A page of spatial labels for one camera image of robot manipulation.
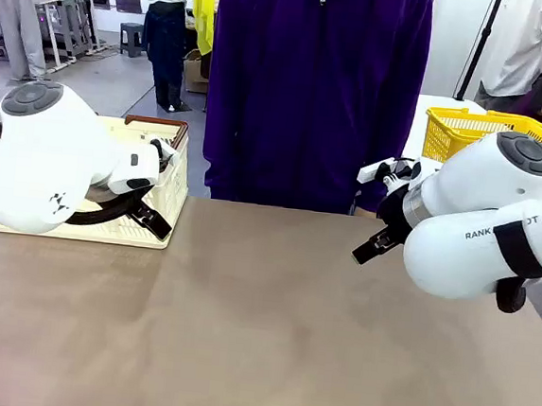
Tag black tripod pole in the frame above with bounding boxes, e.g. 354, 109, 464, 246
455, 0, 506, 104

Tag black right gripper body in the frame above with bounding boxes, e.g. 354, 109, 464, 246
375, 179, 419, 240

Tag grey workshop desk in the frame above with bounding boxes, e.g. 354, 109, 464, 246
24, 0, 108, 78

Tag white side table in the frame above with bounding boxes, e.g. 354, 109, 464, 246
399, 92, 542, 179

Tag open cardboard box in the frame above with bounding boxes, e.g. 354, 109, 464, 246
180, 47, 213, 95

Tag yellow hanging garment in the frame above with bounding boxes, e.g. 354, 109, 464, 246
187, 0, 219, 58

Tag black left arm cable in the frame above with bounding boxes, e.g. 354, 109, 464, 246
0, 115, 160, 232

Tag person white shirt dark trousers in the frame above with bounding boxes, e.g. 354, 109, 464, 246
120, 0, 202, 115

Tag person in white shirt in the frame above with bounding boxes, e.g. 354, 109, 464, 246
473, 0, 542, 116

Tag yellow plastic basket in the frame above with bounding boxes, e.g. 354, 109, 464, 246
420, 104, 542, 173

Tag grey plastic stool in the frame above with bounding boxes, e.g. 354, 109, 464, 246
117, 22, 148, 59

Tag cream shopping basket brown rim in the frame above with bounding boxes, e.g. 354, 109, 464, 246
0, 103, 197, 253

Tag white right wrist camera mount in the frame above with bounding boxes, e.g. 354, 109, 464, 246
356, 152, 423, 191

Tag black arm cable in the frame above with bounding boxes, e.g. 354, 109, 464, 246
492, 274, 530, 315
0, 115, 160, 232

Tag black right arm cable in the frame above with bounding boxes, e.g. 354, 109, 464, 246
492, 274, 530, 315

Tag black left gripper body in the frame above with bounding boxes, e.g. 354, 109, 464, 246
148, 137, 179, 177

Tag person in purple hoodie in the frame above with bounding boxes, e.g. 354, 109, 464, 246
198, 0, 436, 221

